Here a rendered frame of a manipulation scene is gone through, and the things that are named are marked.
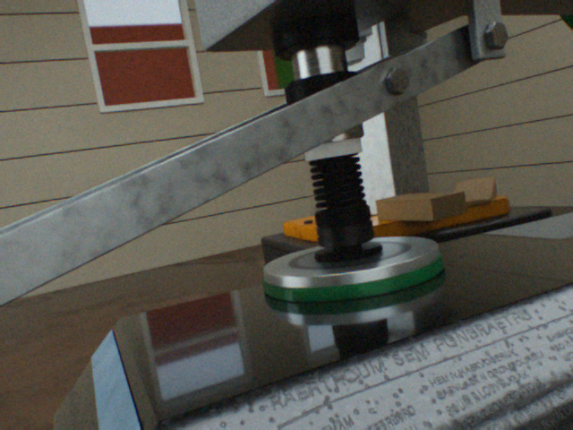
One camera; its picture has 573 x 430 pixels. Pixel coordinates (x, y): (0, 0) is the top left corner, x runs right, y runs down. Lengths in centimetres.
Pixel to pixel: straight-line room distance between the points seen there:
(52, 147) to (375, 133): 541
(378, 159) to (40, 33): 568
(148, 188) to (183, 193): 3
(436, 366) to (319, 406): 10
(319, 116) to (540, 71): 638
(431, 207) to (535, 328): 74
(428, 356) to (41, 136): 628
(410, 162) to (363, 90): 90
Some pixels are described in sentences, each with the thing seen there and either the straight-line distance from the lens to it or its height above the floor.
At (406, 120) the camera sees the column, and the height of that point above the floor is 102.
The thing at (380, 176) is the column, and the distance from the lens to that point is 145.
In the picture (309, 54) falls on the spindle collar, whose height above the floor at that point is 107.
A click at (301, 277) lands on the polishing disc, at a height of 83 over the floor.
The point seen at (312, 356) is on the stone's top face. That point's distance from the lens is 43.
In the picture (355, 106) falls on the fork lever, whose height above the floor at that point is 100.
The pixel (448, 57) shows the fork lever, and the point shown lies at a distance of 72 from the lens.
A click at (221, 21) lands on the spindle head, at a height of 112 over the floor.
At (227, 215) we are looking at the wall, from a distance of 690.
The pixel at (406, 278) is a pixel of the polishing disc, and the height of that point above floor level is 81.
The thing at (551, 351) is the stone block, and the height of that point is 77.
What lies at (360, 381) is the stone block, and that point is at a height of 79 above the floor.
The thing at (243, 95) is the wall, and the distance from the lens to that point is 712.
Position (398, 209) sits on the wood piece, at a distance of 130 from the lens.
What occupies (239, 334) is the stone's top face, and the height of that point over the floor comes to 80.
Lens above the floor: 95
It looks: 6 degrees down
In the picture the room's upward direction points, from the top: 9 degrees counter-clockwise
